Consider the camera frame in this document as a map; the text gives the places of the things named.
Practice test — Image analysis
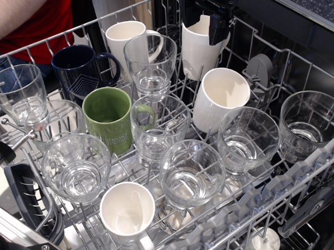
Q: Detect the clear glass front centre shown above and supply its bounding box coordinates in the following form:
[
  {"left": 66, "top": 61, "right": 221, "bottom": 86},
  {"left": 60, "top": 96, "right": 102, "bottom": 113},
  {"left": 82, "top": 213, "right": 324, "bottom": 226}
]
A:
[{"left": 159, "top": 139, "right": 225, "bottom": 210}]

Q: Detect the clear glass front left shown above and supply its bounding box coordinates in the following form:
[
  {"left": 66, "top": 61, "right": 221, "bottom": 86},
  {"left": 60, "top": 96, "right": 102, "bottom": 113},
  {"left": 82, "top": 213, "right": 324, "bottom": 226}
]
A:
[{"left": 41, "top": 133, "right": 111, "bottom": 205}]

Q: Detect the clear glass far left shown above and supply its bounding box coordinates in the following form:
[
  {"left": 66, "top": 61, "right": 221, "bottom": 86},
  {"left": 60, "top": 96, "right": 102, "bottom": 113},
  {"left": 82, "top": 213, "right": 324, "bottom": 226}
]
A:
[{"left": 0, "top": 64, "right": 47, "bottom": 126}]

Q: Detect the white cup back centre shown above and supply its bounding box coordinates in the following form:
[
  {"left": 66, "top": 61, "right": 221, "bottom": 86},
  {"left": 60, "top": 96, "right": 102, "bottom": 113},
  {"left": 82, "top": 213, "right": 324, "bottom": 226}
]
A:
[{"left": 181, "top": 15, "right": 230, "bottom": 81}]

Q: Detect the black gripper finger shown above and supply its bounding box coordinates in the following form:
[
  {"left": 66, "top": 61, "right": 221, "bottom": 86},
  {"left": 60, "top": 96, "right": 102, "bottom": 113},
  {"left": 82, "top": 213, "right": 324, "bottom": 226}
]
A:
[
  {"left": 179, "top": 0, "right": 202, "bottom": 27},
  {"left": 209, "top": 13, "right": 232, "bottom": 46}
]

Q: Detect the red shirt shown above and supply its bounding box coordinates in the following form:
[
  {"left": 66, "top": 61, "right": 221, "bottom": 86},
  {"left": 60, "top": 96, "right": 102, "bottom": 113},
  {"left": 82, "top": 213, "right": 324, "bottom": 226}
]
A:
[{"left": 0, "top": 0, "right": 73, "bottom": 64}]

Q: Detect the white dish lower rack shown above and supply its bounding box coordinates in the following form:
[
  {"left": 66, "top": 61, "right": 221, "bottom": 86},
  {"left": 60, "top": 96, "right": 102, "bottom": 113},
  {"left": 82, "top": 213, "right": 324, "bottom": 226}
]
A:
[{"left": 245, "top": 227, "right": 281, "bottom": 250}]

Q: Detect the white handleless ceramic cup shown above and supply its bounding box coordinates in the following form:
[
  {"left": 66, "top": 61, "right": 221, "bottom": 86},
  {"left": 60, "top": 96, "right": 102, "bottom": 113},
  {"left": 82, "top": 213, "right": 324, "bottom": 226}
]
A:
[{"left": 192, "top": 67, "right": 251, "bottom": 134}]

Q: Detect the navy blue mug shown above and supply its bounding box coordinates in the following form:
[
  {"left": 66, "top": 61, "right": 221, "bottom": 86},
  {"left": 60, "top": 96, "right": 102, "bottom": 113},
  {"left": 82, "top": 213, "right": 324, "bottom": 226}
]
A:
[{"left": 51, "top": 44, "right": 121, "bottom": 106}]

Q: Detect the white mug front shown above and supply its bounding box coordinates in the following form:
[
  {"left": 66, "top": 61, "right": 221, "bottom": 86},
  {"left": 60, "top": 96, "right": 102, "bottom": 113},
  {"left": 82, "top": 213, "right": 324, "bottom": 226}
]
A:
[{"left": 100, "top": 182, "right": 156, "bottom": 250}]

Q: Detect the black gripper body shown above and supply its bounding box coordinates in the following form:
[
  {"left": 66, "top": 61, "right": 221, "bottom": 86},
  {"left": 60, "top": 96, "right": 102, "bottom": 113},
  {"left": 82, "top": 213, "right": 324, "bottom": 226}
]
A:
[{"left": 196, "top": 0, "right": 235, "bottom": 18}]

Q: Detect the grey plastic tine row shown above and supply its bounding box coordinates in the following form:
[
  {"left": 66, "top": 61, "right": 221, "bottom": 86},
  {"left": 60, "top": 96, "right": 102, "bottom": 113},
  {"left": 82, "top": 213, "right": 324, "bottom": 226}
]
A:
[{"left": 166, "top": 138, "right": 334, "bottom": 250}]

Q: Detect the metal clamp screw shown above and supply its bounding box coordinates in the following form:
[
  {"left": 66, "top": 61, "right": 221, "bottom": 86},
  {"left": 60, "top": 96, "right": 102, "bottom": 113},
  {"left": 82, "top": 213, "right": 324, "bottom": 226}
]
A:
[{"left": 0, "top": 116, "right": 37, "bottom": 150}]

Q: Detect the tall clear glass back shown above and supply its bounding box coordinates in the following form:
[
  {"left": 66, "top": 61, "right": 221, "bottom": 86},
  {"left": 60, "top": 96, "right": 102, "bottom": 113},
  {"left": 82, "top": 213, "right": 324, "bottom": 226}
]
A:
[{"left": 124, "top": 32, "right": 178, "bottom": 101}]

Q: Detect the metal wire dishwasher rack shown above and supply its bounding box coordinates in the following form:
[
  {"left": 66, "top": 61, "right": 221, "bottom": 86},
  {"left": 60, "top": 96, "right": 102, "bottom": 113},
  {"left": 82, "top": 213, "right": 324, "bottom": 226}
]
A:
[{"left": 0, "top": 0, "right": 334, "bottom": 250}]

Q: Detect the black rack handle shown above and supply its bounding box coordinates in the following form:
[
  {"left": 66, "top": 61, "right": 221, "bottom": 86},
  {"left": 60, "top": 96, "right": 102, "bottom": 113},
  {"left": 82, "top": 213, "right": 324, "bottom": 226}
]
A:
[{"left": 4, "top": 163, "right": 64, "bottom": 246}]

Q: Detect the white mug with handle back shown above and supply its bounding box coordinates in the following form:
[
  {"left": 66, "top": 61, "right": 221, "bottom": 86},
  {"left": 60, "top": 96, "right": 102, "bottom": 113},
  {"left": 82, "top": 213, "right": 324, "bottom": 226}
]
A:
[{"left": 105, "top": 21, "right": 164, "bottom": 83}]

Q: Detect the green ceramic mug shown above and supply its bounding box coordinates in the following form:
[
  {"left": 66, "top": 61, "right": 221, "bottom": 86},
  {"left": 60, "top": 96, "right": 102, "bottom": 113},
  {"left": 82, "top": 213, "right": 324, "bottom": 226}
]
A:
[{"left": 82, "top": 87, "right": 133, "bottom": 155}]

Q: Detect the clear glass far right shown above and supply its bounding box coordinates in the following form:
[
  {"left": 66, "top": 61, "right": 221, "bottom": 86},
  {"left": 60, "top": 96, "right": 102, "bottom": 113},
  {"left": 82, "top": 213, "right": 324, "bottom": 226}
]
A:
[{"left": 279, "top": 91, "right": 334, "bottom": 163}]

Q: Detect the clear glass left middle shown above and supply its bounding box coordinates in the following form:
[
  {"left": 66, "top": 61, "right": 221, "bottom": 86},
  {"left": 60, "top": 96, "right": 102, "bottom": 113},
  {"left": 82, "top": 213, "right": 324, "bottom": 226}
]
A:
[{"left": 25, "top": 100, "right": 86, "bottom": 153}]

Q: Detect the clear glass right centre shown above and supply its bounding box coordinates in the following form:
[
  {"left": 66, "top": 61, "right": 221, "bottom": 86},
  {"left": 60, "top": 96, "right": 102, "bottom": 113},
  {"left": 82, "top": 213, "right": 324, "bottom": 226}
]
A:
[{"left": 217, "top": 106, "right": 280, "bottom": 176}]

